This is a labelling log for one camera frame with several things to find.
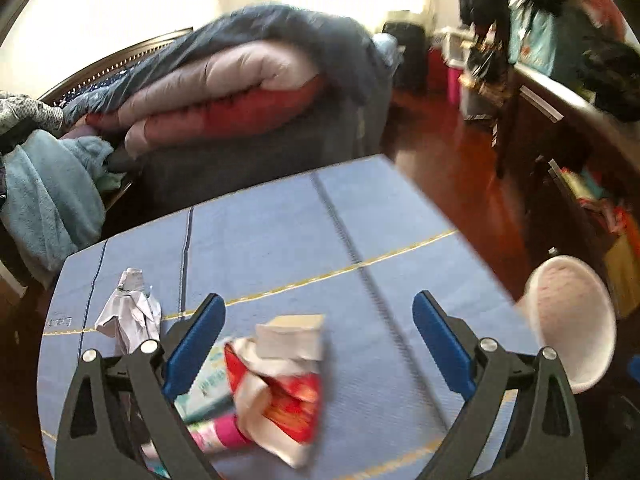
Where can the white pink-speckled trash bin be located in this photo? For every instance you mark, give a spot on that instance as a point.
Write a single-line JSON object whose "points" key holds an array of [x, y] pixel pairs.
{"points": [[569, 309]]}

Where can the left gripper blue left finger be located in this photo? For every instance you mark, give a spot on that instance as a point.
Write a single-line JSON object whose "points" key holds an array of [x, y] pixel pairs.
{"points": [[187, 345]]}

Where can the star patterned blue pillow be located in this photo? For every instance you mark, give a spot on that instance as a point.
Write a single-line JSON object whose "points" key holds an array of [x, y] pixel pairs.
{"points": [[110, 78]]}

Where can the pile of clothes on rack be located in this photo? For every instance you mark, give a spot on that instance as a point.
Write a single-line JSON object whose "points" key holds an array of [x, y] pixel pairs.
{"points": [[587, 45]]}

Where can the dark wooden cabinet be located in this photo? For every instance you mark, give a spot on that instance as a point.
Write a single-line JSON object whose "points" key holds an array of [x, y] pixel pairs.
{"points": [[577, 172]]}

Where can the grey fuzzy blanket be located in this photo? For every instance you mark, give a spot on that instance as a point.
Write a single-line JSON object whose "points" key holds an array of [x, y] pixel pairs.
{"points": [[15, 108]]}

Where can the white plastic basket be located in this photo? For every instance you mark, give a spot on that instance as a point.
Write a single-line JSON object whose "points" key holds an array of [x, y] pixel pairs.
{"points": [[453, 44]]}

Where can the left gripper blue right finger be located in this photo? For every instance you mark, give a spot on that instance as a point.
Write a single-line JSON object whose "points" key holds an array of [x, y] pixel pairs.
{"points": [[450, 342]]}

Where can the pink and red quilt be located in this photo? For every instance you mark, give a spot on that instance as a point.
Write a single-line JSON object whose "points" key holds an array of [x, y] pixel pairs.
{"points": [[245, 90]]}

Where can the light blue fleece blanket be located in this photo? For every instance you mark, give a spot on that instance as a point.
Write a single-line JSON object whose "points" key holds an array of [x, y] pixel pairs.
{"points": [[53, 205]]}

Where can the white paper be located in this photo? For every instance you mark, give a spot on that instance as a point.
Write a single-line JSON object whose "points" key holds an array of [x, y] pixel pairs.
{"points": [[131, 314]]}

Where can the teal wet wipes pack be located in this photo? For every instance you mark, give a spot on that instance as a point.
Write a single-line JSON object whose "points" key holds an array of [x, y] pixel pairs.
{"points": [[210, 393]]}

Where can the pink capped floral tube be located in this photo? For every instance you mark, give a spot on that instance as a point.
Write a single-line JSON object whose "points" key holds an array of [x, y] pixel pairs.
{"points": [[218, 434]]}

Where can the red snack wrapper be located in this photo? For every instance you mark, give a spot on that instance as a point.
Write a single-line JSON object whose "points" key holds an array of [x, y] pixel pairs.
{"points": [[277, 401]]}

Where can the bed with dark headboard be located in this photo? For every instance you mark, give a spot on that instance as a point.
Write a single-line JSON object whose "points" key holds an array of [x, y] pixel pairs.
{"points": [[346, 122]]}

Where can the black cigarette pack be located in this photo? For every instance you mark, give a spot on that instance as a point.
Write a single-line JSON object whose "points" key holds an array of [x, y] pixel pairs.
{"points": [[292, 337]]}

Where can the black suitcase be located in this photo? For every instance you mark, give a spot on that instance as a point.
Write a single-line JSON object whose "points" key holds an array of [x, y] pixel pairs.
{"points": [[413, 46]]}

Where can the blue striped table cloth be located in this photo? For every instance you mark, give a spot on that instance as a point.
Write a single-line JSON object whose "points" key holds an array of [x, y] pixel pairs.
{"points": [[354, 243]]}

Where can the pink storage box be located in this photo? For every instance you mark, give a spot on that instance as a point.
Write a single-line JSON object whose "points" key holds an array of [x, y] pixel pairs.
{"points": [[453, 85]]}

